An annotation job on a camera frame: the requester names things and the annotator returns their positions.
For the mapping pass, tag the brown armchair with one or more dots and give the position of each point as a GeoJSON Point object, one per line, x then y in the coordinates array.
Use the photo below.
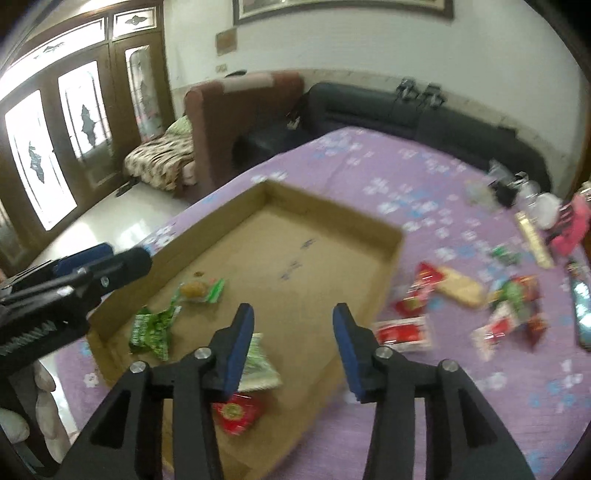
{"type": "Point", "coordinates": [231, 120]}

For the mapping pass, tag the small red snack packet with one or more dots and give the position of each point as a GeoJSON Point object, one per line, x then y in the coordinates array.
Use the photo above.
{"type": "Point", "coordinates": [531, 287]}

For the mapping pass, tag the purple floral blanket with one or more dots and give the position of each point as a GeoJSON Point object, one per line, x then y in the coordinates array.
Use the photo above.
{"type": "Point", "coordinates": [369, 161]}

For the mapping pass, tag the shallow cardboard box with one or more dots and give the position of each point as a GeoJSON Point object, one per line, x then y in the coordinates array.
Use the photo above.
{"type": "Point", "coordinates": [286, 240]}

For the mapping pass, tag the small black object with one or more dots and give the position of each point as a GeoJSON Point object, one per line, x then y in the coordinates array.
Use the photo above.
{"type": "Point", "coordinates": [505, 194]}

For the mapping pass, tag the small green candy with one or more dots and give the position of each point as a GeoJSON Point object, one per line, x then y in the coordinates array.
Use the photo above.
{"type": "Point", "coordinates": [505, 254]}

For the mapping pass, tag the red striped snack packet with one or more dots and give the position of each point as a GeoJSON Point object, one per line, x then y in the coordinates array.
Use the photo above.
{"type": "Point", "coordinates": [427, 276]}

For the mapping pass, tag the clear plastic bag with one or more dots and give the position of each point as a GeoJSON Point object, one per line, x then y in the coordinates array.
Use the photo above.
{"type": "Point", "coordinates": [480, 191]}

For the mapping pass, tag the pink box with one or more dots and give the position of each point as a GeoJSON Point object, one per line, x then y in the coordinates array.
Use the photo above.
{"type": "Point", "coordinates": [570, 230]}

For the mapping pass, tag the brown patterned blanket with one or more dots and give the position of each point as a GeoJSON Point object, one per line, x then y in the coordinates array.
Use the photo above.
{"type": "Point", "coordinates": [157, 159]}

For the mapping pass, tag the green and white snack packet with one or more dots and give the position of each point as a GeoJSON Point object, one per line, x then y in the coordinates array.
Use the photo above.
{"type": "Point", "coordinates": [263, 369]}

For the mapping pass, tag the red packet with round label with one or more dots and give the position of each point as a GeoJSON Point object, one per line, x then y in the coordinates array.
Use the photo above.
{"type": "Point", "coordinates": [238, 413]}

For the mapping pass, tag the red and white snack packet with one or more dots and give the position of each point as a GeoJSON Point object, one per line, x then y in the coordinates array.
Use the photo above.
{"type": "Point", "coordinates": [408, 302]}
{"type": "Point", "coordinates": [404, 333]}
{"type": "Point", "coordinates": [494, 330]}

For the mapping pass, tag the beige wall plaque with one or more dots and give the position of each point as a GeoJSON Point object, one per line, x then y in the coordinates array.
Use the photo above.
{"type": "Point", "coordinates": [226, 41]}

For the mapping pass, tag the black metal device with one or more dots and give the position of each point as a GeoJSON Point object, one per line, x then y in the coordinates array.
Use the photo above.
{"type": "Point", "coordinates": [405, 88]}
{"type": "Point", "coordinates": [434, 94]}

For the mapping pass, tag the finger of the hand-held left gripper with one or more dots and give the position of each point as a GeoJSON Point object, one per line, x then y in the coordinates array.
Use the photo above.
{"type": "Point", "coordinates": [85, 259]}
{"type": "Point", "coordinates": [129, 265]}

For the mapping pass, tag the gold tube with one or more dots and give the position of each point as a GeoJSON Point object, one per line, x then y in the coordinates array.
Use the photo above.
{"type": "Point", "coordinates": [535, 242]}

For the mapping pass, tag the beige wafer packet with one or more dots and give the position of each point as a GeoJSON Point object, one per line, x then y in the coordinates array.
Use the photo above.
{"type": "Point", "coordinates": [461, 287]}

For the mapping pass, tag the green packet with orange snack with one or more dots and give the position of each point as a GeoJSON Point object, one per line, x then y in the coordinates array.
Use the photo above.
{"type": "Point", "coordinates": [196, 290]}

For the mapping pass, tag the flat black object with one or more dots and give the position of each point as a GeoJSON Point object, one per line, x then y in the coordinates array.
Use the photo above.
{"type": "Point", "coordinates": [236, 73]}

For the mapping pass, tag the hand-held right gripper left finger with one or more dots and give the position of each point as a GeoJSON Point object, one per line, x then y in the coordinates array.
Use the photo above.
{"type": "Point", "coordinates": [242, 355]}

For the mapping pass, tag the dark red packet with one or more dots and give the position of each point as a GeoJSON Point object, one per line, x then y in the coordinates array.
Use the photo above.
{"type": "Point", "coordinates": [538, 325]}

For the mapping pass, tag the wooden glass doors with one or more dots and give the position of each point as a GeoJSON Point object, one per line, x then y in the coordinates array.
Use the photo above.
{"type": "Point", "coordinates": [108, 92]}

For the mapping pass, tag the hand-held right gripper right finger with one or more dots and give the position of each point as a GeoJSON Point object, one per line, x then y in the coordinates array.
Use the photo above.
{"type": "Point", "coordinates": [346, 355]}

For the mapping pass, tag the black leather sofa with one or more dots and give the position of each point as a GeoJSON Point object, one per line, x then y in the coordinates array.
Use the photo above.
{"type": "Point", "coordinates": [369, 108]}

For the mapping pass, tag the crumpled green snack packet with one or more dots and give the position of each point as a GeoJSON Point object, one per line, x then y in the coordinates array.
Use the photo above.
{"type": "Point", "coordinates": [152, 332]}

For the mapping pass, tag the green pillow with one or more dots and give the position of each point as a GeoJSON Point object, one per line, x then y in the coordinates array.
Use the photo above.
{"type": "Point", "coordinates": [180, 127]}

